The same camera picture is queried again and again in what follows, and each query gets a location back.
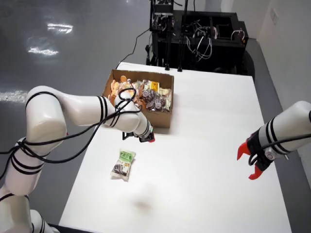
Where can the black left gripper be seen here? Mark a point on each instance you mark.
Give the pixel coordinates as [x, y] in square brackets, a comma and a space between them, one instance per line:
[144, 138]

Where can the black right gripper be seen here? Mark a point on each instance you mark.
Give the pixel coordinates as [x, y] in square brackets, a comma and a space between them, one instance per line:
[257, 150]

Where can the green snack packet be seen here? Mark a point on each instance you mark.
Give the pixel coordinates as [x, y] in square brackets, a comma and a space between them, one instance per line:
[122, 165]

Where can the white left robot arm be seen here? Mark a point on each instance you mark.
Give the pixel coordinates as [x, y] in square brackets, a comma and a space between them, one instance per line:
[48, 109]

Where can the cream snack packet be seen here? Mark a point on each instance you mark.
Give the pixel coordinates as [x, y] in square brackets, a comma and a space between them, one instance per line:
[165, 91]

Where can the yellow snack packet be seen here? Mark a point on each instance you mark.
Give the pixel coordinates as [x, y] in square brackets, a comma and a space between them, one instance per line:
[154, 86]

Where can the brown cardboard box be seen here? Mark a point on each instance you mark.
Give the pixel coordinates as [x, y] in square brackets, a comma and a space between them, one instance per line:
[158, 119]

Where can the plain dark round cookie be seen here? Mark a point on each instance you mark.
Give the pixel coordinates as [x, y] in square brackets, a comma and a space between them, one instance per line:
[150, 106]

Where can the chocolate cookie with white sprinkles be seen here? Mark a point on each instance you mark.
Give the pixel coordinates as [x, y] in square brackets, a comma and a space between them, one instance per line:
[159, 103]
[147, 94]

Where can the black stand pole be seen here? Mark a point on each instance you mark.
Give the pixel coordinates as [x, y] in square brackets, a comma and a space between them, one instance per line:
[181, 48]
[167, 48]

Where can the black equipment cabinet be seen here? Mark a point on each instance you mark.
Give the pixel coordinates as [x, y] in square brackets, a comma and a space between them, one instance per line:
[226, 55]

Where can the black electronics rack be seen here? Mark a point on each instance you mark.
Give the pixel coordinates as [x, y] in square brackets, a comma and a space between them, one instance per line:
[161, 17]

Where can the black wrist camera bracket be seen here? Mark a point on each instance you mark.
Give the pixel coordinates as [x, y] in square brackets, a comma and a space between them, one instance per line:
[126, 136]

